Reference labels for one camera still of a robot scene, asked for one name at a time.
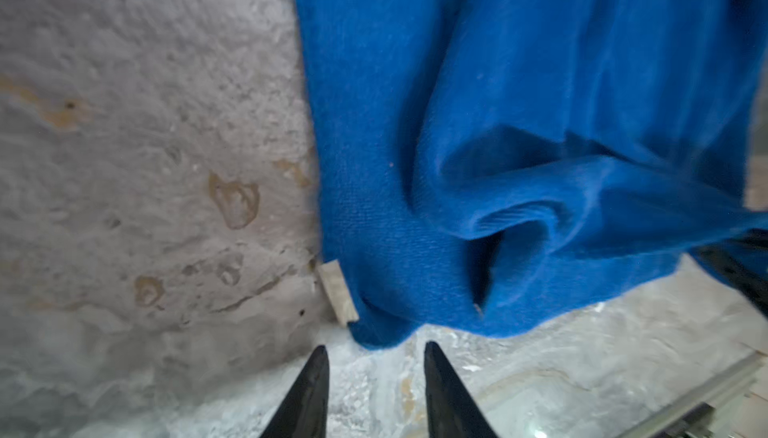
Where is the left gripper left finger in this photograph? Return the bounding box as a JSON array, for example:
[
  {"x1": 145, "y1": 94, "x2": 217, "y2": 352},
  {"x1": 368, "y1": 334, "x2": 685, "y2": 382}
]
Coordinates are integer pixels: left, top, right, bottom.
[{"x1": 260, "y1": 345, "x2": 330, "y2": 438}]

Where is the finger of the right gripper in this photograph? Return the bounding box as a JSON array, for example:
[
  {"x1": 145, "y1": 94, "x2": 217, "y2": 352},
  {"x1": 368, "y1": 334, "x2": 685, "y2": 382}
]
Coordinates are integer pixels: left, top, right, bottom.
[{"x1": 690, "y1": 230, "x2": 767, "y2": 318}]

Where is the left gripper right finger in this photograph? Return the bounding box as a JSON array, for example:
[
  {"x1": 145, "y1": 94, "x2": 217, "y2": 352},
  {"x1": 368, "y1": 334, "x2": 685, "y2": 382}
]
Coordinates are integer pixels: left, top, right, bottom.
[{"x1": 424, "y1": 341, "x2": 498, "y2": 438}]

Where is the blue towel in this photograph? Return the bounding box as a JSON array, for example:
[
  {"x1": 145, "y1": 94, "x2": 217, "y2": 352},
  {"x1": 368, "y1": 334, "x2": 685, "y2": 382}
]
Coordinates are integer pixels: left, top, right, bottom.
[{"x1": 296, "y1": 0, "x2": 767, "y2": 349}]

